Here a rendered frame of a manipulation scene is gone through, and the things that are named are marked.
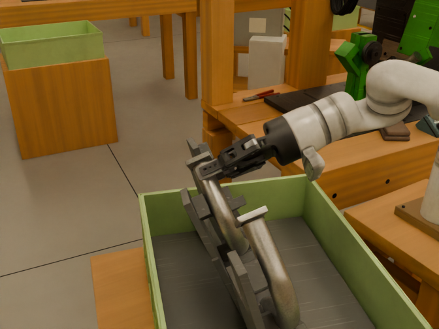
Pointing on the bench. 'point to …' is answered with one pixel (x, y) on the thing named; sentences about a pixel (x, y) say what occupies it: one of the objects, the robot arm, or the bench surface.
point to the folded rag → (396, 132)
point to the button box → (428, 126)
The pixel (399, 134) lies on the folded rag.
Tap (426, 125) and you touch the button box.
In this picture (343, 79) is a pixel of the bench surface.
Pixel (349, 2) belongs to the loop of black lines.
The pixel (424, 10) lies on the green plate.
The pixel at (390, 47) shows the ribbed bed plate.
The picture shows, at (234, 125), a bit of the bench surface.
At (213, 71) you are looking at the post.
